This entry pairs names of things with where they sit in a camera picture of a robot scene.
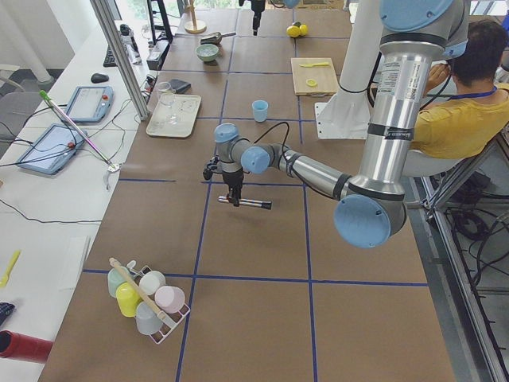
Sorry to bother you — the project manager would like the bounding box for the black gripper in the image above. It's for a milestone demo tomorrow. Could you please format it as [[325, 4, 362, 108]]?
[[251, 0, 265, 36], [203, 155, 243, 207]]

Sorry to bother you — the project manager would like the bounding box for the steel muddler black tip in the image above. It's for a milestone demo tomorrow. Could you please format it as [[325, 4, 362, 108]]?
[[217, 196, 272, 210]]

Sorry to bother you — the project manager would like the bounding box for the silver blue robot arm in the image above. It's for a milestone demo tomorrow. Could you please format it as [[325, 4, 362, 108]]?
[[203, 1, 470, 248]]

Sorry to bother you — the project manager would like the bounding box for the yellow lemon left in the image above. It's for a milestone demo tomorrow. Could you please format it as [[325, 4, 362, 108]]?
[[286, 25, 301, 38]]

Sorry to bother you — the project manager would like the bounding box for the wooden cup tree stand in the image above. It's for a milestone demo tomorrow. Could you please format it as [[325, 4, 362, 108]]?
[[184, 0, 207, 34]]

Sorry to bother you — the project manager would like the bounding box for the light blue paper cup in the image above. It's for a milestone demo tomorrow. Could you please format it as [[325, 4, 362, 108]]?
[[251, 99, 269, 123]]

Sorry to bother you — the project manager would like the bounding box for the pink cup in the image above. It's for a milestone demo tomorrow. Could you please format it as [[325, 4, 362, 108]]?
[[154, 286, 185, 314]]

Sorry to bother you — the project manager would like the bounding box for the white cup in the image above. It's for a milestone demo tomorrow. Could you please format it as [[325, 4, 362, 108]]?
[[139, 271, 166, 296]]

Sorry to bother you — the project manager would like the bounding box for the white cup rack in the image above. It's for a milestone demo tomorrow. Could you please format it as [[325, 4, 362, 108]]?
[[109, 258, 190, 344]]

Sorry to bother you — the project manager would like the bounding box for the mint green cup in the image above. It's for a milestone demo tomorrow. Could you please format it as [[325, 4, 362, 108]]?
[[107, 268, 126, 298]]

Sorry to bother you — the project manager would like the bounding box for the yellow cup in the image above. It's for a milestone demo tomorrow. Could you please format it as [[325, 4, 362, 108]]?
[[115, 282, 142, 318]]

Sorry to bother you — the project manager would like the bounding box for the grey-blue cup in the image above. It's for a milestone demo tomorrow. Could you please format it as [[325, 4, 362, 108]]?
[[135, 302, 163, 335]]

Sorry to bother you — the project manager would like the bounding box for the steel ice scoop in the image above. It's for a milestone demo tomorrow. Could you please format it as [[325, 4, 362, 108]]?
[[200, 31, 236, 45]]

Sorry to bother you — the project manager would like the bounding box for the green bowl of ice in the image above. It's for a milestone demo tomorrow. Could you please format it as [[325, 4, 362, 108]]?
[[196, 44, 220, 63]]

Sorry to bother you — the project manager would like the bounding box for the yellow plastic knife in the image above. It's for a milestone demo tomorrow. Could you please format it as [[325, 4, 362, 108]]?
[[299, 61, 330, 68]]

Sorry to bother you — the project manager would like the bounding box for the wooden cutting board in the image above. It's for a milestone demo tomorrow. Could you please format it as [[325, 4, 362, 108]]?
[[291, 57, 339, 96]]

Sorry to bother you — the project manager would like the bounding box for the cream bear tray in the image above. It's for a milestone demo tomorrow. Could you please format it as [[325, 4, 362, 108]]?
[[146, 94, 201, 138]]

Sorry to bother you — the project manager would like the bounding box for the black computer box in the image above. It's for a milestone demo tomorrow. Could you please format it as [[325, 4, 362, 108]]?
[[146, 40, 170, 71]]

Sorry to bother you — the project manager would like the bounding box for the clear wine glass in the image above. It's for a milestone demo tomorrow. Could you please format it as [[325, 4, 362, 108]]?
[[156, 81, 179, 125]]

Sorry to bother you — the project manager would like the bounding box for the green pink reacher stick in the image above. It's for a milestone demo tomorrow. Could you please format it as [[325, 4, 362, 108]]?
[[39, 90, 121, 191]]

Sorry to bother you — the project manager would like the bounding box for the far blue teach pendant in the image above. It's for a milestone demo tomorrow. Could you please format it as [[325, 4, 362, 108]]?
[[65, 86, 114, 124]]

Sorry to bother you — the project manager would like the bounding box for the blue teach pendant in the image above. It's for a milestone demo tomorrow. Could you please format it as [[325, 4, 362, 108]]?
[[65, 86, 114, 124], [16, 123, 86, 175]]

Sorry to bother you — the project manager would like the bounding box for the black computer mouse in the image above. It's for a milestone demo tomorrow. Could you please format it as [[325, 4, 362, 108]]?
[[90, 72, 109, 84]]

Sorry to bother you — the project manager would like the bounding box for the near blue teach pendant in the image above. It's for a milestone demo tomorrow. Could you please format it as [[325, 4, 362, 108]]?
[[16, 123, 86, 175]]

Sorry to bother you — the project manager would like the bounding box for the person in yellow shirt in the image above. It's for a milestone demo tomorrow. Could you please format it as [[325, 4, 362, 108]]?
[[410, 20, 508, 159]]

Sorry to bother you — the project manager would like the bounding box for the red bottle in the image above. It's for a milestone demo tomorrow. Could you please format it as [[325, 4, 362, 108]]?
[[1, 330, 53, 364]]

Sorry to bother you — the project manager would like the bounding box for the aluminium frame post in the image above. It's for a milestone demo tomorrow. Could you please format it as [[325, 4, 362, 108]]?
[[90, 0, 150, 121]]

